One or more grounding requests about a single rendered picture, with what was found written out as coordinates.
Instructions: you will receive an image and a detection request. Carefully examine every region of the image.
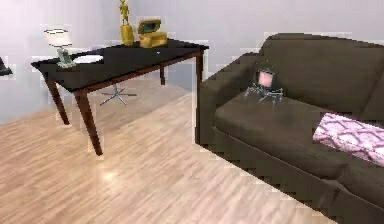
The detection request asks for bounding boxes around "grey star chair base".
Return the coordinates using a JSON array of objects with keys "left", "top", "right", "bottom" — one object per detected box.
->
[{"left": 99, "top": 83, "right": 138, "bottom": 107}]

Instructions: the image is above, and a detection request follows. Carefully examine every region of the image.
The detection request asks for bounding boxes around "pink screen legged gadget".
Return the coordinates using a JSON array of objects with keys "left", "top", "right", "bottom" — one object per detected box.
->
[{"left": 243, "top": 68, "right": 285, "bottom": 107}]

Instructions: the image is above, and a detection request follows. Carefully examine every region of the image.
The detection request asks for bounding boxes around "dark wooden table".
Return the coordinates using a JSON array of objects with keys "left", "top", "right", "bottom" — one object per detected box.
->
[{"left": 30, "top": 38, "right": 210, "bottom": 157}]

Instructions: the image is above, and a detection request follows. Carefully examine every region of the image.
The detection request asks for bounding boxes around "pink patterned pillow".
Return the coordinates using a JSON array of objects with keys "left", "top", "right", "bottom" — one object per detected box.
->
[{"left": 312, "top": 112, "right": 384, "bottom": 168}]

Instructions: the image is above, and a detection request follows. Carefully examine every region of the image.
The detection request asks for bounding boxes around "dark brown sofa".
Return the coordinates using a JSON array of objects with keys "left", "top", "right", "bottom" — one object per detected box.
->
[{"left": 194, "top": 32, "right": 384, "bottom": 224}]

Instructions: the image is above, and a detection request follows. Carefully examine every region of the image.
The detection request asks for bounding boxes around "white shade table lamp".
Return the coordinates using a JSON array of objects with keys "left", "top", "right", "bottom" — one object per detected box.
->
[{"left": 43, "top": 27, "right": 77, "bottom": 69}]

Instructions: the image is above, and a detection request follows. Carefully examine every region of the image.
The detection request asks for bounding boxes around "black furniture corner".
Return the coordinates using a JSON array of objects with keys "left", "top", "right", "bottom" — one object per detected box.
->
[{"left": 0, "top": 56, "right": 14, "bottom": 77}]

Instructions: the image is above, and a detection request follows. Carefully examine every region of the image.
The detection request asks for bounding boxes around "golden box clock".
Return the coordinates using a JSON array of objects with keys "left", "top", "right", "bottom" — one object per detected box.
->
[{"left": 136, "top": 18, "right": 169, "bottom": 49}]

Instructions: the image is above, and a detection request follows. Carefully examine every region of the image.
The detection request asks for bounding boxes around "white plate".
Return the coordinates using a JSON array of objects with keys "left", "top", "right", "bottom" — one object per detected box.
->
[{"left": 72, "top": 54, "right": 104, "bottom": 64}]

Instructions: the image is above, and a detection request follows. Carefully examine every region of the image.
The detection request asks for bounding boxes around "golden statuette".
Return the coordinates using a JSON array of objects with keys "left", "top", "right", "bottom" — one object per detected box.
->
[{"left": 118, "top": 0, "right": 136, "bottom": 47}]

